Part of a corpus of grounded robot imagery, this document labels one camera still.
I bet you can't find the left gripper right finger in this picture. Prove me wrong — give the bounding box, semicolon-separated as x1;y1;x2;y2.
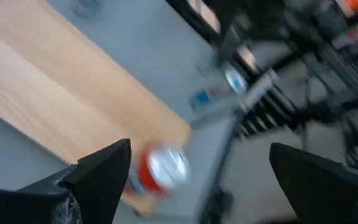
268;142;358;224

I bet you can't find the silver blue Red Bull can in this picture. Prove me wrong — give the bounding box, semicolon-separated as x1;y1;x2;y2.
190;60;250;111

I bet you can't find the red Fanta soda can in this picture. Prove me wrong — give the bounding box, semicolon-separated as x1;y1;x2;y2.
126;140;191;196

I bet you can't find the black aluminium rig frame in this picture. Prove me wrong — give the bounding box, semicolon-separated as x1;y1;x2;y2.
166;0;310;139

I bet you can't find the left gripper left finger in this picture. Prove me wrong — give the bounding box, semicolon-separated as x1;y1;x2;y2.
0;138;132;224

